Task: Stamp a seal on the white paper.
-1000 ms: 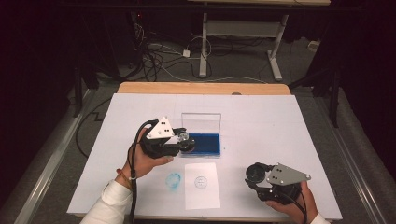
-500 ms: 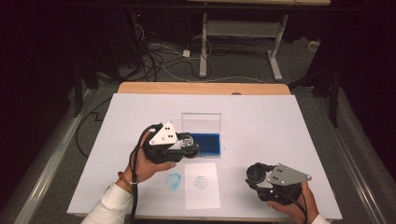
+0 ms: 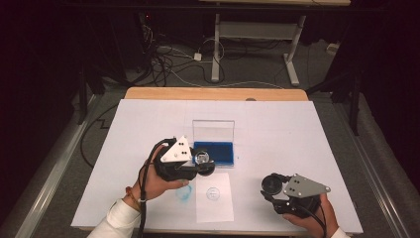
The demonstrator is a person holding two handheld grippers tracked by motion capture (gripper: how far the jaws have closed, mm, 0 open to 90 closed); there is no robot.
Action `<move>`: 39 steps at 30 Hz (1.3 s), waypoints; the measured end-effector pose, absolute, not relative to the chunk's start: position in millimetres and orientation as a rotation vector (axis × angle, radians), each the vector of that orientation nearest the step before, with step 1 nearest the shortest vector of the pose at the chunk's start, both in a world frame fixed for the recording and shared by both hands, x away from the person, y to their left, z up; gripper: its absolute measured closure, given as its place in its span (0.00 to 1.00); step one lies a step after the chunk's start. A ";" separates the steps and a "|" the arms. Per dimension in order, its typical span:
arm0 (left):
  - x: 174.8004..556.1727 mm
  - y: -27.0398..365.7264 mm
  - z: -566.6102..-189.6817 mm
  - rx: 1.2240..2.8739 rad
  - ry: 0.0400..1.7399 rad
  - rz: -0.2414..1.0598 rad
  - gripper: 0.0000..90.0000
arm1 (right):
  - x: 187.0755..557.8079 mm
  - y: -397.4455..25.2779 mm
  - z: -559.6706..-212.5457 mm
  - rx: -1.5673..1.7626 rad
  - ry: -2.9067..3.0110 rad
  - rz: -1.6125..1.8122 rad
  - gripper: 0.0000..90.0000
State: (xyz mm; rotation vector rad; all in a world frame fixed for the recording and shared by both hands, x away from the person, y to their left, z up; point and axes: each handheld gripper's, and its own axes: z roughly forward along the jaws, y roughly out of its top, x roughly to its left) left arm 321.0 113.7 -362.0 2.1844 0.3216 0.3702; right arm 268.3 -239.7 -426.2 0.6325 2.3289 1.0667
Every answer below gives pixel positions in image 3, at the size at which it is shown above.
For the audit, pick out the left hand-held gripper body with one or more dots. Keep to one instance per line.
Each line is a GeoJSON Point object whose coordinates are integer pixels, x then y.
{"type": "Point", "coordinates": [176, 152]}

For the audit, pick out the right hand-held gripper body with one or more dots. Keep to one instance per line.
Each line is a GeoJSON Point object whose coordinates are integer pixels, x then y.
{"type": "Point", "coordinates": [303, 188]}

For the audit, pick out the round stamp with clear knob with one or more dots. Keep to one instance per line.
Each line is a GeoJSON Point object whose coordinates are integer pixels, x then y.
{"type": "Point", "coordinates": [204, 163]}

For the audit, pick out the black round stamp cap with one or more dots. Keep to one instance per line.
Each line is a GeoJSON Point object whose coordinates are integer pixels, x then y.
{"type": "Point", "coordinates": [271, 184]}

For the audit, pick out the blue ink pad case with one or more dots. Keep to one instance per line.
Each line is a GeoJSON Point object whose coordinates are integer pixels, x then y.
{"type": "Point", "coordinates": [219, 145]}

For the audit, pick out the white paper sheet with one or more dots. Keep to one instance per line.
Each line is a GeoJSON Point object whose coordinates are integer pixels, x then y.
{"type": "Point", "coordinates": [214, 205]}

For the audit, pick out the person's right hand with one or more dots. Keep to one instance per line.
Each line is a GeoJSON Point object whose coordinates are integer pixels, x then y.
{"type": "Point", "coordinates": [317, 221]}

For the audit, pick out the person's left hand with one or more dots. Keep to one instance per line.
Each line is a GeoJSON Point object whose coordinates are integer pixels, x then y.
{"type": "Point", "coordinates": [155, 185]}

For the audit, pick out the clear blue stamp cap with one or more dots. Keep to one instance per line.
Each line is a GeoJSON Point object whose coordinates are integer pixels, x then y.
{"type": "Point", "coordinates": [183, 193]}

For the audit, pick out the white table mat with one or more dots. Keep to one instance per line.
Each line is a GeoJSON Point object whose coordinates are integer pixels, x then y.
{"type": "Point", "coordinates": [264, 132]}

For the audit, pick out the grey round table plug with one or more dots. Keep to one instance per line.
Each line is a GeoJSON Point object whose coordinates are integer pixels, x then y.
{"type": "Point", "coordinates": [251, 99]}

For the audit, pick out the white power adapter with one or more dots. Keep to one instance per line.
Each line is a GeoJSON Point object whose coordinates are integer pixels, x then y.
{"type": "Point", "coordinates": [197, 56]}

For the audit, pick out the black metal stand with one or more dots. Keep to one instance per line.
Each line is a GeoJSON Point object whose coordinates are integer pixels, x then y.
{"type": "Point", "coordinates": [82, 99]}
{"type": "Point", "coordinates": [354, 99]}

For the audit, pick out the black box with red light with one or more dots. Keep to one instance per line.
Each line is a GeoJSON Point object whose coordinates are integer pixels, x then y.
{"type": "Point", "coordinates": [145, 33]}

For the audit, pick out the beige power strip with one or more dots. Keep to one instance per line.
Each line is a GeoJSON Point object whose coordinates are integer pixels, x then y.
{"type": "Point", "coordinates": [333, 48]}

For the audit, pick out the aluminium rail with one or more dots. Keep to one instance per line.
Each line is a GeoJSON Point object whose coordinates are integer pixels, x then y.
{"type": "Point", "coordinates": [49, 178]}
{"type": "Point", "coordinates": [373, 172]}

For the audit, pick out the white metal desk frame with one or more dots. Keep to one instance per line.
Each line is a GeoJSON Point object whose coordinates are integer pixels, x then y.
{"type": "Point", "coordinates": [257, 30]}

